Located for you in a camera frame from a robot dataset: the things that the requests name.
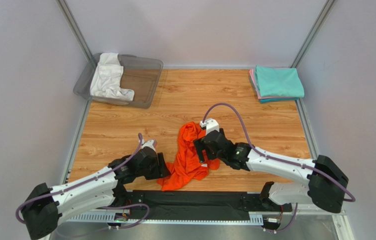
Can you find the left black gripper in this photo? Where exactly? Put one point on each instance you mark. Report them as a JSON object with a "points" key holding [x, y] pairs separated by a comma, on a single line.
{"points": [[162, 169]]}

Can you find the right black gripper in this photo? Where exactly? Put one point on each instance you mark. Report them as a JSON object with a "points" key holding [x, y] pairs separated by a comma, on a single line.
{"points": [[199, 149]]}

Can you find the orange t shirt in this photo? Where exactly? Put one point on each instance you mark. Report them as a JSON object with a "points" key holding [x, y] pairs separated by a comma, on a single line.
{"points": [[187, 166]]}

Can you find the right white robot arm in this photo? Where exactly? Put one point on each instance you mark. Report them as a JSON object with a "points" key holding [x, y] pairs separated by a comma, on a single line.
{"points": [[313, 181]]}

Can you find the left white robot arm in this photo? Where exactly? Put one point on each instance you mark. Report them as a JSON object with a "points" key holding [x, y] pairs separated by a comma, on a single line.
{"points": [[48, 207]]}

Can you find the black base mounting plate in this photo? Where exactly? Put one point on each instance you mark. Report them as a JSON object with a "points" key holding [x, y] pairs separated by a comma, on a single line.
{"points": [[197, 205]]}

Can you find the dark teal folded t shirt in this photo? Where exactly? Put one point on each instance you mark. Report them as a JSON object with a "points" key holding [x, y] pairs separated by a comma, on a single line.
{"points": [[270, 100]]}

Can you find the pink folded t shirt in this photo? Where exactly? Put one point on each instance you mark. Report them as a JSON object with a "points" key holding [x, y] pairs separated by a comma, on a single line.
{"points": [[256, 88]]}

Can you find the clear plastic bin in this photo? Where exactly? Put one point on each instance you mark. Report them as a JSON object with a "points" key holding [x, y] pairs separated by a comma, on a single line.
{"points": [[140, 74]]}

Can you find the white t shirt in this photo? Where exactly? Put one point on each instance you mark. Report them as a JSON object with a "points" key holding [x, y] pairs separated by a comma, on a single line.
{"points": [[106, 81]]}

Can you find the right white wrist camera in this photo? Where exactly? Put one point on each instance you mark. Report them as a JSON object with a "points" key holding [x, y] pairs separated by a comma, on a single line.
{"points": [[209, 125]]}

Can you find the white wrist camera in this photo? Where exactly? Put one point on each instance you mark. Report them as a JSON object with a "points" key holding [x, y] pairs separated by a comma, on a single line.
{"points": [[209, 125], [152, 143]]}

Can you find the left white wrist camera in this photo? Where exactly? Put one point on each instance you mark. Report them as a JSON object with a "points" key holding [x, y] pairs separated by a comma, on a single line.
{"points": [[152, 143]]}

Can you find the aluminium frame rail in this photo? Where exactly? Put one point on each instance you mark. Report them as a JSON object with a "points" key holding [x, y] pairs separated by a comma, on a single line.
{"points": [[310, 218]]}

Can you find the right corner aluminium post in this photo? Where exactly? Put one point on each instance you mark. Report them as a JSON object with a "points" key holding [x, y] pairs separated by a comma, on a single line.
{"points": [[313, 32]]}

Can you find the corner aluminium post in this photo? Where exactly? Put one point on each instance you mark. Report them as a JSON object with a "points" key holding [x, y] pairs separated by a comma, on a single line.
{"points": [[71, 21], [313, 32]]}

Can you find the left corner aluminium post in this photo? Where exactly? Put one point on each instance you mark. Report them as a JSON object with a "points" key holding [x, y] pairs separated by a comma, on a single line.
{"points": [[71, 21]]}

